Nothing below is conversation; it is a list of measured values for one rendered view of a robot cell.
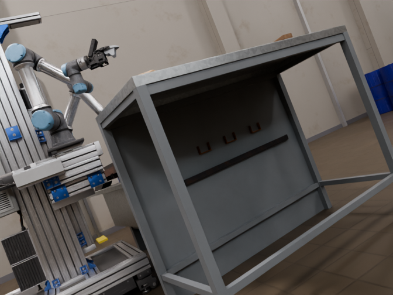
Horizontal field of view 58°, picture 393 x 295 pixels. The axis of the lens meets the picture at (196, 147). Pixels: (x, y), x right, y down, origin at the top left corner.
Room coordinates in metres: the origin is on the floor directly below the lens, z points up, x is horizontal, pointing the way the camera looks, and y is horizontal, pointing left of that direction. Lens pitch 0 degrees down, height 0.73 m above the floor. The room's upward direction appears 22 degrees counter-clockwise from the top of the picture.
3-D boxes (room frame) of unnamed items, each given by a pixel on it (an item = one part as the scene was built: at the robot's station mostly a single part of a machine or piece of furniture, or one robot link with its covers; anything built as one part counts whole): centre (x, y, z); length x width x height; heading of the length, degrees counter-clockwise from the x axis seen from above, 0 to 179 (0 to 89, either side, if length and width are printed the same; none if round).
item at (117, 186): (2.78, 0.73, 0.66); 1.30 x 0.20 x 0.03; 30
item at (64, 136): (2.25, 0.78, 1.09); 0.15 x 0.15 x 0.10
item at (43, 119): (2.11, 0.78, 1.41); 0.15 x 0.12 x 0.55; 178
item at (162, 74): (1.86, -0.29, 1.03); 1.30 x 0.60 x 0.04; 120
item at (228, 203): (2.10, -0.15, 0.50); 1.30 x 0.04 x 1.01; 120
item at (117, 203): (2.82, 0.66, 0.47); 1.30 x 0.04 x 0.35; 30
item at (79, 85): (2.12, 0.52, 1.34); 0.11 x 0.08 x 0.11; 178
